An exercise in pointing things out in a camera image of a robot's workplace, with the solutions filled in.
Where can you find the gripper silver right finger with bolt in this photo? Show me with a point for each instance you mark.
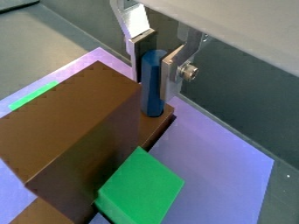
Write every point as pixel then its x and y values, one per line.
pixel 176 67

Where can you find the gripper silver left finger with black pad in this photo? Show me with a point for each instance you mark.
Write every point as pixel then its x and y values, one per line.
pixel 140 36

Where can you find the blue stepped peg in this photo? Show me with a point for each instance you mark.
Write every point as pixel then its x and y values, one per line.
pixel 152 105

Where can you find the purple base block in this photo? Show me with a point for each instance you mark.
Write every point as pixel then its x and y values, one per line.
pixel 224 170

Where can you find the brown L-shaped block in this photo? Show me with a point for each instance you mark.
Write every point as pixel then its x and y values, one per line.
pixel 65 140

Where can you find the green U-shaped block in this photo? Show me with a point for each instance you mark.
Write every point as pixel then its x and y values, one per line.
pixel 138 191

